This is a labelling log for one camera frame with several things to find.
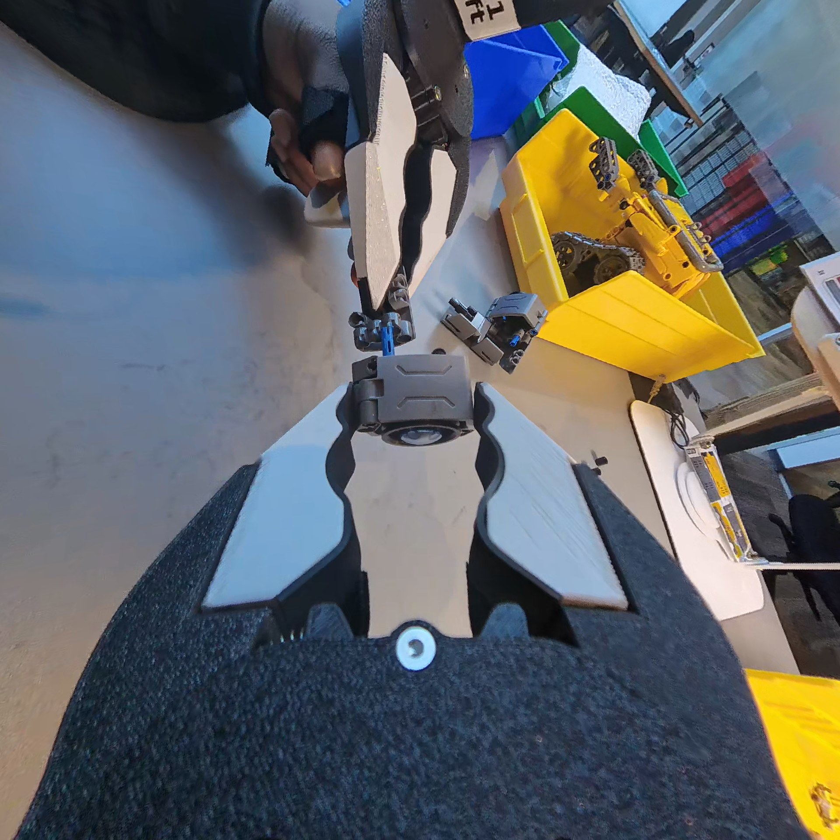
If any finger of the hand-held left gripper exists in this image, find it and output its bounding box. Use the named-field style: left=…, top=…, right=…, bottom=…
left=343, top=52, right=419, bottom=314
left=400, top=144, right=460, bottom=298

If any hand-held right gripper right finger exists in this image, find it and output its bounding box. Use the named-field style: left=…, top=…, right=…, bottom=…
left=471, top=382, right=631, bottom=627

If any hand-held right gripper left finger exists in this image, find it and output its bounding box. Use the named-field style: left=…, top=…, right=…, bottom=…
left=201, top=384, right=355, bottom=624

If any white booklet stand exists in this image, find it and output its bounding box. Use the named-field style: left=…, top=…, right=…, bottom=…
left=629, top=252, right=840, bottom=623

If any grey brick wheel assembly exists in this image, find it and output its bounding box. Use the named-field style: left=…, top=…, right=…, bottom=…
left=350, top=353, right=476, bottom=448

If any person's left forearm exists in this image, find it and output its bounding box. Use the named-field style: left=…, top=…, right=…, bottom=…
left=0, top=0, right=277, bottom=124

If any grey desk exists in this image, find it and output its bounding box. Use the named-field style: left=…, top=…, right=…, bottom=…
left=0, top=20, right=802, bottom=834

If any person's left hand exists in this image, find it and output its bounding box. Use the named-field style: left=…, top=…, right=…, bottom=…
left=261, top=0, right=352, bottom=196

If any blue plastic bin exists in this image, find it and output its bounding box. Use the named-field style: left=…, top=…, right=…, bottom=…
left=462, top=25, right=571, bottom=142

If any white round disc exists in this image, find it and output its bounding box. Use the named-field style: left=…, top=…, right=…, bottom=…
left=676, top=458, right=719, bottom=529

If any green plastic bin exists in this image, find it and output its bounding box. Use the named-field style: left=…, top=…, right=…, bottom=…
left=512, top=20, right=690, bottom=199

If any yellow printed leaflet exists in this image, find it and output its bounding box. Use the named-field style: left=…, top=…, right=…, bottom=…
left=682, top=433, right=757, bottom=565

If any white packing sheet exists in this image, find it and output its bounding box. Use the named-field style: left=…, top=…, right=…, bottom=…
left=550, top=45, right=654, bottom=137

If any yellow brick robot model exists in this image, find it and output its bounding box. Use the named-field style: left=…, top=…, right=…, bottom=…
left=550, top=136, right=725, bottom=298

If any yellow plastic bin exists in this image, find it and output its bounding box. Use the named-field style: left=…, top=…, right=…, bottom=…
left=743, top=668, right=840, bottom=840
left=499, top=107, right=767, bottom=383

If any black office chair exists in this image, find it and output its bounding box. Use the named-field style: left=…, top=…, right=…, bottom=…
left=766, top=480, right=840, bottom=624

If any black cable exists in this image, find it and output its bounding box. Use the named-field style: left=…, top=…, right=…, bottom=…
left=646, top=375, right=693, bottom=450

